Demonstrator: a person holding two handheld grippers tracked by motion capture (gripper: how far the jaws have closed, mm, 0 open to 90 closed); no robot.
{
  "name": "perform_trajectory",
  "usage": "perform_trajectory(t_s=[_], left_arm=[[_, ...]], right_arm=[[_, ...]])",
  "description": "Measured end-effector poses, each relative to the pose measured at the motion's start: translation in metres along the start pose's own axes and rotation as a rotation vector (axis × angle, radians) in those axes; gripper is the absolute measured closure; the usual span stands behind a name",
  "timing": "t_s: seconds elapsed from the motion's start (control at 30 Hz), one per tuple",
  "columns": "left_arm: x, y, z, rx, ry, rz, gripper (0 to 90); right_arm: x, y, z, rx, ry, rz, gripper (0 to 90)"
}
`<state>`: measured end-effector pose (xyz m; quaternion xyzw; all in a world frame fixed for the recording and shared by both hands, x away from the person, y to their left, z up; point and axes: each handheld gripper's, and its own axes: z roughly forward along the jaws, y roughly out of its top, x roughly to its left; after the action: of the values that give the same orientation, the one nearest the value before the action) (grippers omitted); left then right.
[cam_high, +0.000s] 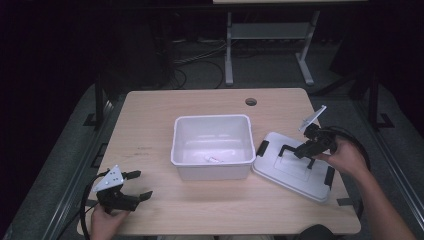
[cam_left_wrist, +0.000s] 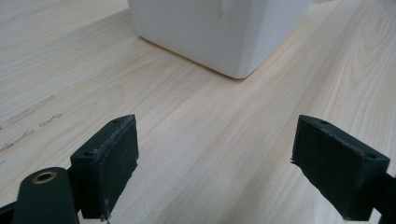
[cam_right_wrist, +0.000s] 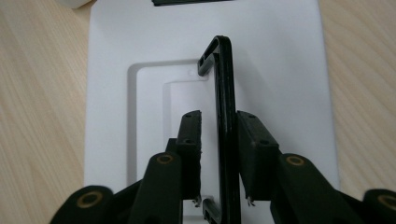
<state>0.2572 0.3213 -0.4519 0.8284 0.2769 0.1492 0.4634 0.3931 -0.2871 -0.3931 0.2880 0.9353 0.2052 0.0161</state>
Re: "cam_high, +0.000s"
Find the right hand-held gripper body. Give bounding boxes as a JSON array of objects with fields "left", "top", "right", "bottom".
[{"left": 298, "top": 104, "right": 338, "bottom": 158}]

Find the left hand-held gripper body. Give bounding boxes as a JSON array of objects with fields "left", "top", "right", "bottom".
[{"left": 93, "top": 164, "right": 141, "bottom": 213}]

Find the white box lid black handle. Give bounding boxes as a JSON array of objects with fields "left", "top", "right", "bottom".
[{"left": 251, "top": 131, "right": 336, "bottom": 204}]

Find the silver ointment tube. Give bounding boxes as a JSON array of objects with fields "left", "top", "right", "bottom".
[{"left": 203, "top": 154, "right": 224, "bottom": 165}]

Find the white plastic storage box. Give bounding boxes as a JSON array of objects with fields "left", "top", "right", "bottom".
[{"left": 170, "top": 114, "right": 257, "bottom": 182}]

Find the person's left hand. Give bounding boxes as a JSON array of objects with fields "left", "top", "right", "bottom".
[{"left": 90, "top": 203, "right": 130, "bottom": 240}]

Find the person's right hand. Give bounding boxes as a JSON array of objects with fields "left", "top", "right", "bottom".
[{"left": 314, "top": 136, "right": 370, "bottom": 180}]

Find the dark round object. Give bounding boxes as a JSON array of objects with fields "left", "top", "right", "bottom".
[{"left": 299, "top": 223, "right": 338, "bottom": 240}]

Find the grey metal desk stand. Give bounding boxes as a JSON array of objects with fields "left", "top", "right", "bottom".
[{"left": 213, "top": 0, "right": 368, "bottom": 87}]

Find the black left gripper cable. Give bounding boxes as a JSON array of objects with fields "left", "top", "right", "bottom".
[{"left": 79, "top": 169, "right": 112, "bottom": 240}]

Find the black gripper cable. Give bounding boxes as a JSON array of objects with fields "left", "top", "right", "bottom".
[
  {"left": 79, "top": 169, "right": 112, "bottom": 240},
  {"left": 324, "top": 125, "right": 372, "bottom": 169}
]

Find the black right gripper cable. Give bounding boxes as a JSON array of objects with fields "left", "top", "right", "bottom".
[{"left": 324, "top": 125, "right": 372, "bottom": 169}]

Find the black upright post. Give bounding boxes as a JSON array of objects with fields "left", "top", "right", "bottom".
[
  {"left": 83, "top": 71, "right": 105, "bottom": 130},
  {"left": 367, "top": 69, "right": 395, "bottom": 130}
]

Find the floor cables bundle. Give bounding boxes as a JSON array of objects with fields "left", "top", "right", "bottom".
[{"left": 171, "top": 38, "right": 229, "bottom": 90}]

